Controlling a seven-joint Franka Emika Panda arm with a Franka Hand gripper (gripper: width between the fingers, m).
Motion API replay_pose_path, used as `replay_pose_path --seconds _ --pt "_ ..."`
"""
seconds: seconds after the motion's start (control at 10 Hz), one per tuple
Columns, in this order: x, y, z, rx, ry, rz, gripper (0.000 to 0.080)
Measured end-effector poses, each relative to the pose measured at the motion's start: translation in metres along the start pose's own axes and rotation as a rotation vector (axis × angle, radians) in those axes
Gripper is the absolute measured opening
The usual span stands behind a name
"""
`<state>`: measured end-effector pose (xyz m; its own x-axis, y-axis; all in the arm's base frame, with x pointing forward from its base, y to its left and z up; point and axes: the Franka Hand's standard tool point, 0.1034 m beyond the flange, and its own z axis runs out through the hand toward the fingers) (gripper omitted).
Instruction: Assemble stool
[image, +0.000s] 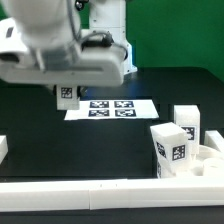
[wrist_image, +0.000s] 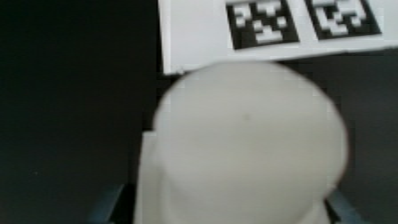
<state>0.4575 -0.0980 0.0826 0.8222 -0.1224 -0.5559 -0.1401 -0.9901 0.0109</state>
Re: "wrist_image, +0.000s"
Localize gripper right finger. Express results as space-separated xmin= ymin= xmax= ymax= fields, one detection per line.
xmin=325 ymin=191 xmax=371 ymax=224

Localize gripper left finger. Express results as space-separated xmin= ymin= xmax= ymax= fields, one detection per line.
xmin=87 ymin=184 xmax=135 ymax=224

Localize white stool leg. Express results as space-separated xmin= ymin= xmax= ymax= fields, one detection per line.
xmin=133 ymin=62 xmax=348 ymax=224

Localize white marker sheet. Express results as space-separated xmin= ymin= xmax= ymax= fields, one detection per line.
xmin=158 ymin=0 xmax=398 ymax=74

